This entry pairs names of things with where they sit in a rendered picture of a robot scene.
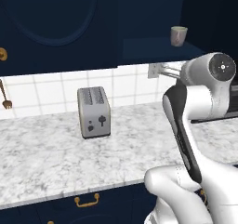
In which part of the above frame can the gold drawer handle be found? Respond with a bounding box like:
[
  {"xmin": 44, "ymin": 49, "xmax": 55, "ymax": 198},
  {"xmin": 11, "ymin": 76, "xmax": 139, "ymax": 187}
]
[{"xmin": 73, "ymin": 192, "xmax": 101, "ymax": 208}]

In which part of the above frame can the grey metal toaster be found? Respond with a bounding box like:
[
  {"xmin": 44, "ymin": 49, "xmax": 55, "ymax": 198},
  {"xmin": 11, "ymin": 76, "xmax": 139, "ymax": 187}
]
[{"xmin": 76, "ymin": 86, "xmax": 112, "ymax": 139}]

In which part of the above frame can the navy open wall cabinet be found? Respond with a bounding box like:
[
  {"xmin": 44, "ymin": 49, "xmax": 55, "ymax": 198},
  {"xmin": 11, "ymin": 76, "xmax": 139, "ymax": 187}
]
[{"xmin": 117, "ymin": 0, "xmax": 238, "ymax": 66}]

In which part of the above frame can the navy drawer front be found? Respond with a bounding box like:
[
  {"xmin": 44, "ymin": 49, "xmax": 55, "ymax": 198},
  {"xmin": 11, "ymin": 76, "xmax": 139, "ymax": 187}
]
[{"xmin": 0, "ymin": 182, "xmax": 157, "ymax": 224}]

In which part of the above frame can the gold hanging fork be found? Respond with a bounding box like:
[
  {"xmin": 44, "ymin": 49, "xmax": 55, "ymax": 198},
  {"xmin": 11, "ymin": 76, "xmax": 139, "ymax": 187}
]
[{"xmin": 0, "ymin": 78, "xmax": 14, "ymax": 111}]

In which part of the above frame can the navy wall cabinet door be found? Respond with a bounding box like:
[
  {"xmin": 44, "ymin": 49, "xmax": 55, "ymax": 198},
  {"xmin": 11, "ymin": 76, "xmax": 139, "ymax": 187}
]
[{"xmin": 0, "ymin": 0, "xmax": 119, "ymax": 77}]

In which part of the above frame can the grey metal wall rail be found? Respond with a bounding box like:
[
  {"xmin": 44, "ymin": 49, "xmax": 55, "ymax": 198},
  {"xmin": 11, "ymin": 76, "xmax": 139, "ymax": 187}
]
[{"xmin": 159, "ymin": 63, "xmax": 187, "ymax": 80}]

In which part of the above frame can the pale drinking glass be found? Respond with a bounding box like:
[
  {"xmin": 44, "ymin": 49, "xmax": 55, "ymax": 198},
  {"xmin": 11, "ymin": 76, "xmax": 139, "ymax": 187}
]
[{"xmin": 170, "ymin": 25, "xmax": 189, "ymax": 47}]

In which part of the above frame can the gold round cabinet knob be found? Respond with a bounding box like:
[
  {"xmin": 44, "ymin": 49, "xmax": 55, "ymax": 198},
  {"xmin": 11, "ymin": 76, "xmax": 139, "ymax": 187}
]
[{"xmin": 0, "ymin": 46, "xmax": 8, "ymax": 61}]

